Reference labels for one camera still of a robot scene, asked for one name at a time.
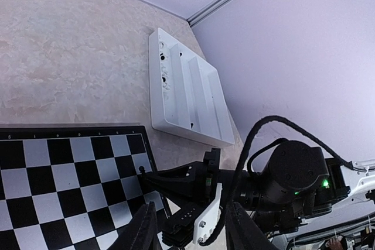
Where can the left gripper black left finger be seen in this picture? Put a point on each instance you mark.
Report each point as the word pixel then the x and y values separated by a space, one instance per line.
pixel 141 232

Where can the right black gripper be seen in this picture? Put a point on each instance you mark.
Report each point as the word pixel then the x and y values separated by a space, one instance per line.
pixel 192 187

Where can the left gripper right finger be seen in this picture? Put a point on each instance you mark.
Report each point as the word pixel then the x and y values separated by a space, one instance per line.
pixel 242 232

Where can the black pawn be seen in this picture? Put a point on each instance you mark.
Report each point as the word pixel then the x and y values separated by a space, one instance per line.
pixel 142 169

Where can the black grey chessboard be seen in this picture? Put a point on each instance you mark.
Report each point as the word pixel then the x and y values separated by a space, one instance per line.
pixel 73 188

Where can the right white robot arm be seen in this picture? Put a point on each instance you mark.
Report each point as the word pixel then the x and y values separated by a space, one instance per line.
pixel 298 183

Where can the white chess pieces pile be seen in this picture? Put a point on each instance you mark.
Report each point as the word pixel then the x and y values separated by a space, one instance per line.
pixel 166 70

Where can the white plastic piece tray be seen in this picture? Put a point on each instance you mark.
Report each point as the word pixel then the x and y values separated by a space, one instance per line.
pixel 197 109

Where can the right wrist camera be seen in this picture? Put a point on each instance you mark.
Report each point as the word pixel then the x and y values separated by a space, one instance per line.
pixel 206 222

